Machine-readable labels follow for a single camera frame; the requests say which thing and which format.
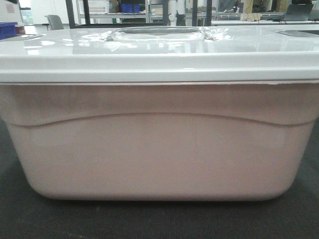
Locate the black metal rack frame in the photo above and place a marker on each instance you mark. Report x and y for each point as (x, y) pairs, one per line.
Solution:
(122, 13)

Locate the grey office chair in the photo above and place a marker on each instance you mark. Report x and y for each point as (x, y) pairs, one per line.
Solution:
(54, 22)

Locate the white lidded plastic bin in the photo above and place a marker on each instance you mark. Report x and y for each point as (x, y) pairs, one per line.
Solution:
(221, 113)

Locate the blue plastic crate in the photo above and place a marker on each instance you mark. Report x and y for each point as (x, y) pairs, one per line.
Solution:
(7, 29)

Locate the white work table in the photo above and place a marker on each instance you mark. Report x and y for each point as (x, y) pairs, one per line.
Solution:
(261, 22)

